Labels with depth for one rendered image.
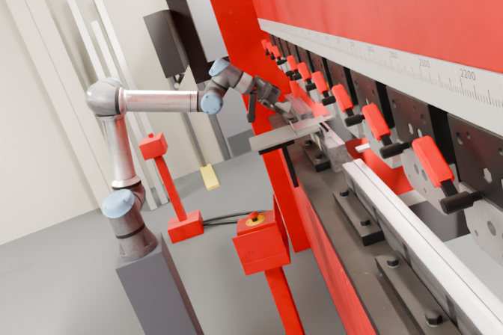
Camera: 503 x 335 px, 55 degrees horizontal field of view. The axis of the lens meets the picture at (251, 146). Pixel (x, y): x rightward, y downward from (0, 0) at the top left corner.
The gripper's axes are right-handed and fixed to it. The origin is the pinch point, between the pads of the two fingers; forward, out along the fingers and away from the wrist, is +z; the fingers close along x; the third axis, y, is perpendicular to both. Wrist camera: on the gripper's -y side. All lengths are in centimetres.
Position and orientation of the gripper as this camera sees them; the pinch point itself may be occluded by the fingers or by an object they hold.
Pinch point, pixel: (289, 117)
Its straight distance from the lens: 189.9
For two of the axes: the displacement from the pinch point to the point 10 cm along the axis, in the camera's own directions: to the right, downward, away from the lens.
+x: -0.8, -2.7, 9.6
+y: 5.3, -8.3, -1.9
